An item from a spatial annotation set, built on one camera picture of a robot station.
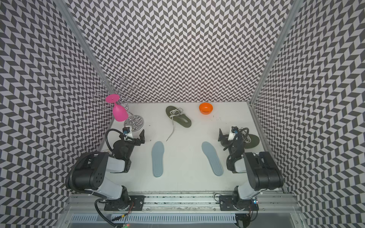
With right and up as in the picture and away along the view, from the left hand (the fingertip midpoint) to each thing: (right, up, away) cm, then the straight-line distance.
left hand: (137, 130), depth 91 cm
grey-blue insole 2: (+47, -14, +3) cm, 49 cm away
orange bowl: (+47, +15, +22) cm, 54 cm away
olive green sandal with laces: (+25, +9, +14) cm, 30 cm away
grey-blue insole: (+13, -13, +1) cm, 19 cm away
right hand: (+58, 0, -1) cm, 58 cm away
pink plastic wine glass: (-10, +10, -2) cm, 14 cm away
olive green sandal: (+76, -8, +6) cm, 77 cm away
